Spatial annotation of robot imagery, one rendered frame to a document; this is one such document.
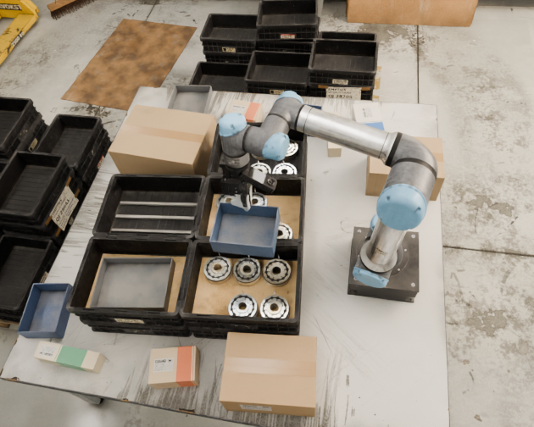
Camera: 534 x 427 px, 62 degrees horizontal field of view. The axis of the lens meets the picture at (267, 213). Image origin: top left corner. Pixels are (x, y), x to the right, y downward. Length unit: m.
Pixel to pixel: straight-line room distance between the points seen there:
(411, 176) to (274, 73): 2.08
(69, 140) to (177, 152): 1.19
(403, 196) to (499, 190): 2.04
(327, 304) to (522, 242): 1.51
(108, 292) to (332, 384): 0.87
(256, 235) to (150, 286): 0.48
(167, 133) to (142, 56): 2.12
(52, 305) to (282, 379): 1.00
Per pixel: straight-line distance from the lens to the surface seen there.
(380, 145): 1.23
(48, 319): 2.00
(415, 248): 1.79
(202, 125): 2.08
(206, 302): 1.66
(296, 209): 1.81
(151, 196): 1.97
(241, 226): 1.50
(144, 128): 2.15
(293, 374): 1.52
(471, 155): 3.26
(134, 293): 1.75
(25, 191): 2.76
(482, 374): 2.55
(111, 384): 1.81
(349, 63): 3.00
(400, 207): 1.13
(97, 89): 3.98
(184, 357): 1.67
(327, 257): 1.85
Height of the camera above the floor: 2.33
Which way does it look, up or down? 56 degrees down
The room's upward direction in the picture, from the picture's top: 8 degrees counter-clockwise
